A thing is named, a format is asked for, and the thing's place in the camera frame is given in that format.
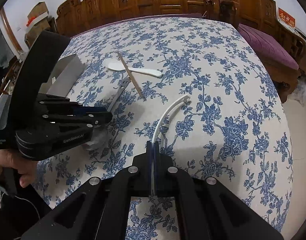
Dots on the blue floral tablecloth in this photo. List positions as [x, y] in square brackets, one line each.
[215, 111]

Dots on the left hand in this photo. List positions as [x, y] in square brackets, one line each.
[26, 168]

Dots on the carved wooden bench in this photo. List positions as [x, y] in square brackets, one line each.
[77, 16]

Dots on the purple seat cushion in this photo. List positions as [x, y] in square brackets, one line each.
[265, 45]

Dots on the red sign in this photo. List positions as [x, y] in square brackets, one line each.
[286, 18]

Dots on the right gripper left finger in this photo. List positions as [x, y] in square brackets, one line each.
[141, 181]

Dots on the large metal spoon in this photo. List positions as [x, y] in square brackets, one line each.
[99, 137]

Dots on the white plastic rice spoon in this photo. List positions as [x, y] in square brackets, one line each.
[116, 65]

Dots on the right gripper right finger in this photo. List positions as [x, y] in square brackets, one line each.
[166, 184]

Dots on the steel rectangular tray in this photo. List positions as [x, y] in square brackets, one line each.
[64, 75]

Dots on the cardboard box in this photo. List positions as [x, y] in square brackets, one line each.
[37, 22]

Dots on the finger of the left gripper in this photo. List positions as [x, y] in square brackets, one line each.
[67, 112]
[59, 131]

